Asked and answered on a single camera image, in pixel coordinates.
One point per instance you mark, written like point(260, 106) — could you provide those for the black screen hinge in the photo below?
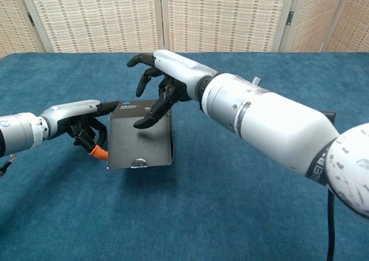
point(290, 17)
point(30, 19)

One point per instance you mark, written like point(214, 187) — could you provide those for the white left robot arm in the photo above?
point(20, 132)

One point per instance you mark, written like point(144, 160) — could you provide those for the blue felt table cover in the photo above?
point(173, 215)

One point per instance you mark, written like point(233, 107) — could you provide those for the black cardboard folding box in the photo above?
point(138, 145)

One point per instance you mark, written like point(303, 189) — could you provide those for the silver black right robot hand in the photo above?
point(181, 71)

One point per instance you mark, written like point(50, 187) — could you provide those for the orange rubber finger cot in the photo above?
point(99, 153)

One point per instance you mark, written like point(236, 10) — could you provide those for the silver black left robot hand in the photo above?
point(69, 114)

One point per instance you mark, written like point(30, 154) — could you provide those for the woven bamboo screen panel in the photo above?
point(11, 19)
point(354, 22)
point(95, 16)
point(225, 16)
point(314, 16)

